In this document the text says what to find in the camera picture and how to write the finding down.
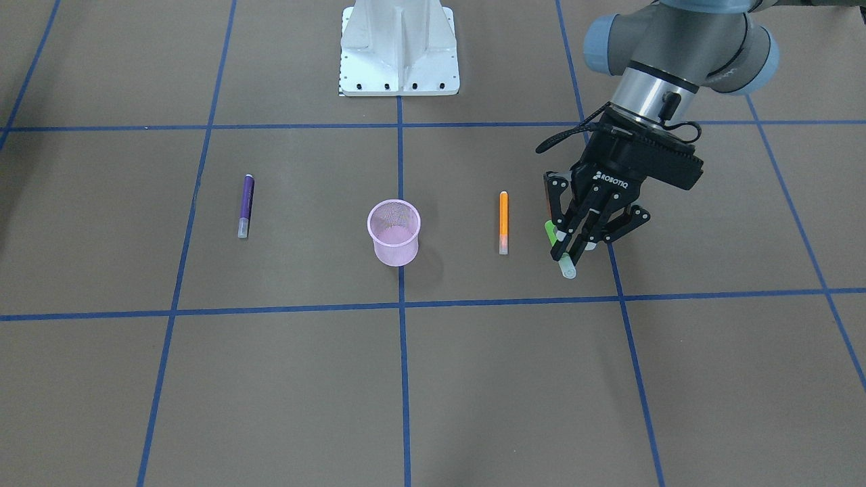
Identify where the purple highlighter pen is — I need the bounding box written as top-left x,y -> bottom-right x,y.
236,175 -> 256,239

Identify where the orange highlighter pen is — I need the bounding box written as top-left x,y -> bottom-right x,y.
498,191 -> 509,255

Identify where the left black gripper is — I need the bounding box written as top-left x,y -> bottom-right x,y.
543,108 -> 704,264

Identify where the green highlighter pen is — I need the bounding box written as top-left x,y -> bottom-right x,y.
544,220 -> 576,279

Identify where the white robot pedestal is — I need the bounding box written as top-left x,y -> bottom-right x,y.
338,1 -> 461,97

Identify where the pink mesh pen holder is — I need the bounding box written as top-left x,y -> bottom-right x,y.
366,198 -> 421,267

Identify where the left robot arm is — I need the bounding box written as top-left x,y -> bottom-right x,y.
536,1 -> 780,279

